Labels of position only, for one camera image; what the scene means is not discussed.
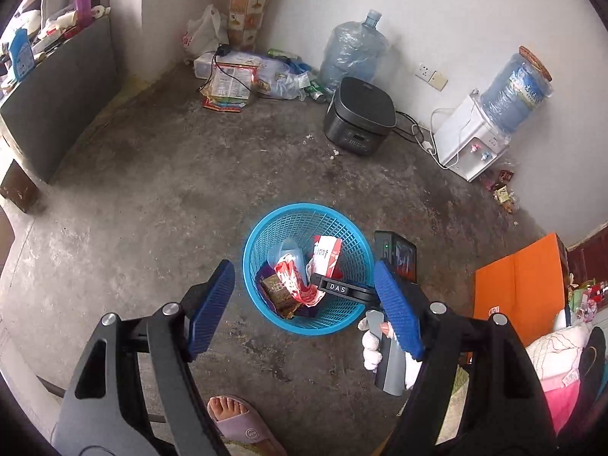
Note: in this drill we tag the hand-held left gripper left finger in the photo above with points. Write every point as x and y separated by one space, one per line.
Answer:
211 308

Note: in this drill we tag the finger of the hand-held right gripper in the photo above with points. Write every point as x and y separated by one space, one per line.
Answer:
339 288

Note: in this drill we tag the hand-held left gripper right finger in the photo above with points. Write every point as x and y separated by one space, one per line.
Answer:
399 313

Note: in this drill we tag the white red carton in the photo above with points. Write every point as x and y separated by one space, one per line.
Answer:
327 251

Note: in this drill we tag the red white plastic wrapper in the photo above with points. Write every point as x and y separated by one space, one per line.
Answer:
289 275

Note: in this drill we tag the brown packet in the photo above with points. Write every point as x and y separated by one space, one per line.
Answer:
278 292

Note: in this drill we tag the clear plastic bag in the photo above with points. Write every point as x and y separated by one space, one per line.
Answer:
285 251

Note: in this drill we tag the blue plastic basket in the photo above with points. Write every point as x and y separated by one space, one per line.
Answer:
285 218

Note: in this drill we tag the person's right hand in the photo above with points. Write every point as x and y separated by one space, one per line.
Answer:
373 346

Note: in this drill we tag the person's foot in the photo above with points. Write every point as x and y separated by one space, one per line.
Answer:
228 411

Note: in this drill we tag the pile of small snack packets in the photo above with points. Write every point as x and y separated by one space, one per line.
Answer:
501 190

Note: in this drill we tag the orange cardboard box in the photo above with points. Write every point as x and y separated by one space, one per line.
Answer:
517 285

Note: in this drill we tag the white water dispenser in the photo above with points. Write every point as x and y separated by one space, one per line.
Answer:
463 137

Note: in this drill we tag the purple slipper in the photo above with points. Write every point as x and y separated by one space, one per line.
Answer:
251 434

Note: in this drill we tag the black rice cooker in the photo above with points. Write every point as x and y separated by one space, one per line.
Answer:
361 109

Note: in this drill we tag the pink white bedding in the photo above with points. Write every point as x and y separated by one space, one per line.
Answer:
555 356

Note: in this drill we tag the green can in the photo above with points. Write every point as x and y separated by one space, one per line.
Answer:
318 92

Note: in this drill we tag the dark red wooden furniture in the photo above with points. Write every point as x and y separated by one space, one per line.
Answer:
589 251

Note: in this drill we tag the empty blue water jug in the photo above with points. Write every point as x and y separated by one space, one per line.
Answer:
351 52

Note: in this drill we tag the pile of clear plastic bags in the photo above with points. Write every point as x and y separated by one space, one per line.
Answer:
280 76

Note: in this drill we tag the red printed packet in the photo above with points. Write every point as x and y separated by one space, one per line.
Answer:
228 83

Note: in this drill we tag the wooden stool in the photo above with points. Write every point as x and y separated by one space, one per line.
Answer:
19 185

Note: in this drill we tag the white storage box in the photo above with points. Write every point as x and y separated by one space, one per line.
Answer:
204 64

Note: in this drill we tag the grey cabinet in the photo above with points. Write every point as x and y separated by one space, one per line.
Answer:
61 104

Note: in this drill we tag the white plastic bag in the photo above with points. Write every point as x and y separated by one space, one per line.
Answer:
204 33

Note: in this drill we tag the tall patterned box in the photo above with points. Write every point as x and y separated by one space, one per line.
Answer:
249 4

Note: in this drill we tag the blue detergent bottle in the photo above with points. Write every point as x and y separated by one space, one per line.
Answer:
21 54

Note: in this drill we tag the purple cup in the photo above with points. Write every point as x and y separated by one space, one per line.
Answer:
83 7

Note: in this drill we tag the beige wall plate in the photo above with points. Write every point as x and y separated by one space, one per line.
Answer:
439 80

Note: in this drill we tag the white wall socket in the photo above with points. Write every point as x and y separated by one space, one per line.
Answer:
424 71

